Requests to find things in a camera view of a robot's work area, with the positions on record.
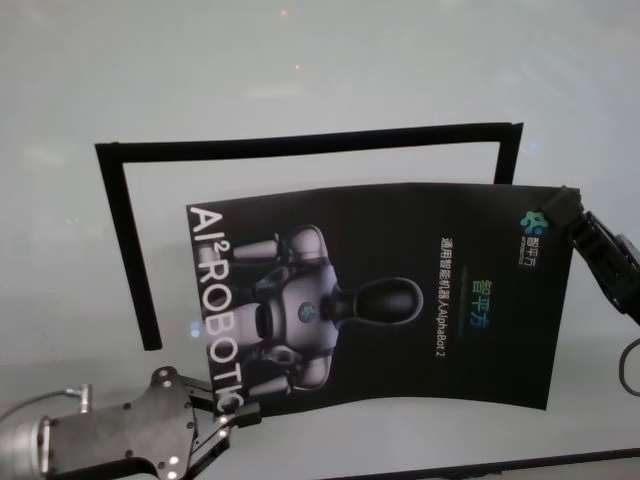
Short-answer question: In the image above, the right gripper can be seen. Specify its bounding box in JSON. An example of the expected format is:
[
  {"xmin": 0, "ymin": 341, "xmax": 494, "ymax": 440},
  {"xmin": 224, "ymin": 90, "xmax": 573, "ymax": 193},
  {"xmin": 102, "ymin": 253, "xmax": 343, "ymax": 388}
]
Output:
[{"xmin": 544, "ymin": 185, "xmax": 640, "ymax": 321}]

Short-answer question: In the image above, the silver connector with cable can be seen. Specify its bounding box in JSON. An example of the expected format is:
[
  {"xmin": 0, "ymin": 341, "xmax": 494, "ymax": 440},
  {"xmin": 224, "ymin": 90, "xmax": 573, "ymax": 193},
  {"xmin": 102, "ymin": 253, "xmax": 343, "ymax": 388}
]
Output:
[{"xmin": 0, "ymin": 382, "xmax": 95, "ymax": 426}]

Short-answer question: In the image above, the black robot print poster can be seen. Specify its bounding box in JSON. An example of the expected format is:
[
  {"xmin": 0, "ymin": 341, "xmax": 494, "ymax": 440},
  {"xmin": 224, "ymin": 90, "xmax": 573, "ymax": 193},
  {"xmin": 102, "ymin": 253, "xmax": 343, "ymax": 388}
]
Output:
[{"xmin": 184, "ymin": 181, "xmax": 582, "ymax": 420}]

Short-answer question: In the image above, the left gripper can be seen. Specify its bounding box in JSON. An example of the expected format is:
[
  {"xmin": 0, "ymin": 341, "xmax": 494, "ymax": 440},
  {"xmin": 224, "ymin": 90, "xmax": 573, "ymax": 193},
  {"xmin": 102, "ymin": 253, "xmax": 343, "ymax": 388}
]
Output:
[{"xmin": 47, "ymin": 366, "xmax": 263, "ymax": 480}]

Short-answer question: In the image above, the black looped gripper cable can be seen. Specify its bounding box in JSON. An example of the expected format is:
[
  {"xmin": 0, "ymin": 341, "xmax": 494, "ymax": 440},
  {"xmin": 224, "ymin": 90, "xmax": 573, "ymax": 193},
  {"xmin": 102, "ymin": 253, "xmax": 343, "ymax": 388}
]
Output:
[{"xmin": 618, "ymin": 337, "xmax": 640, "ymax": 401}]

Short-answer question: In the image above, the short black tape strip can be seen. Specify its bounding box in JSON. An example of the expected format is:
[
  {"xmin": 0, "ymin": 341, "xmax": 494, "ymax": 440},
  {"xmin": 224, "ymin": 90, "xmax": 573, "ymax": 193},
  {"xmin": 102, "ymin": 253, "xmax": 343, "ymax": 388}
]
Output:
[
  {"xmin": 94, "ymin": 142, "xmax": 163, "ymax": 352},
  {"xmin": 493, "ymin": 122, "xmax": 525, "ymax": 187}
]

